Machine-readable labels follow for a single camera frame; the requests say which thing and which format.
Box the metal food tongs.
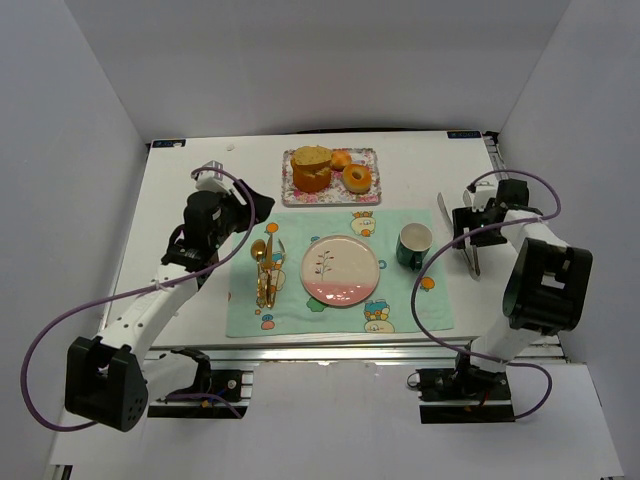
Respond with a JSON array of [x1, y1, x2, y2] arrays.
[[436, 192, 482, 280]]

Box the orange glazed donut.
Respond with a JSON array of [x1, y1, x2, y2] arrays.
[[342, 164, 372, 194]]

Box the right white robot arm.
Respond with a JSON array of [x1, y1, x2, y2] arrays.
[[452, 179, 593, 394]]

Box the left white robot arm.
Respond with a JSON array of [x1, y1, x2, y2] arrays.
[[64, 181, 275, 432]]

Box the seeded bread slice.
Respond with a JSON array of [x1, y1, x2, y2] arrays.
[[292, 146, 333, 170]]

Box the gold spoon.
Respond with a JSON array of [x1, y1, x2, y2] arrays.
[[250, 239, 266, 308]]

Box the gold fork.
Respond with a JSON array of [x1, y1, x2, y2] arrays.
[[272, 240, 287, 307]]

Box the gold knife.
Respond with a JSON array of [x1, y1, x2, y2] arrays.
[[264, 233, 276, 308]]

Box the floral rectangular tray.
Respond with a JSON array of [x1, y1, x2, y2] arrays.
[[281, 148, 382, 207]]

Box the large orange sponge cake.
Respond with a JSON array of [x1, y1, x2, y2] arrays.
[[290, 160, 332, 193]]

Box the green ceramic mug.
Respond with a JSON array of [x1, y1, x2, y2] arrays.
[[396, 223, 433, 271]]

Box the left blue table label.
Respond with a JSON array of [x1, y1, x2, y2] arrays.
[[151, 139, 186, 149]]

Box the blue table label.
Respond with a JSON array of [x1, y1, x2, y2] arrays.
[[446, 130, 483, 140], [151, 139, 186, 149]]

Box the small round bun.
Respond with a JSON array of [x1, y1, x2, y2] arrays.
[[330, 149, 352, 171]]

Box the right blue table label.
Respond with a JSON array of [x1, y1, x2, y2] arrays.
[[446, 130, 483, 140]]

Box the pink white ceramic plate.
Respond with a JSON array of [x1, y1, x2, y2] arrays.
[[300, 235, 380, 308]]

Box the mint cartoon placemat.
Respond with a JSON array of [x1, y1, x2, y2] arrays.
[[226, 209, 454, 337]]

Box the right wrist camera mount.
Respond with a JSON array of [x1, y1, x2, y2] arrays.
[[462, 181, 497, 211]]

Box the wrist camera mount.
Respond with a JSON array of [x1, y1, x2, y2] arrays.
[[191, 161, 228, 193], [462, 181, 497, 211]]

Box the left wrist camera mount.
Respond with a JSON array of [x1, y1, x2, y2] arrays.
[[191, 161, 228, 193]]

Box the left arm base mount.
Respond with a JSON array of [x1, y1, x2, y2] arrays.
[[142, 349, 253, 420]]

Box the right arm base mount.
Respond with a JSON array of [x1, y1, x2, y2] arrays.
[[406, 368, 515, 425]]

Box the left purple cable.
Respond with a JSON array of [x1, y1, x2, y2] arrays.
[[19, 167, 259, 432]]

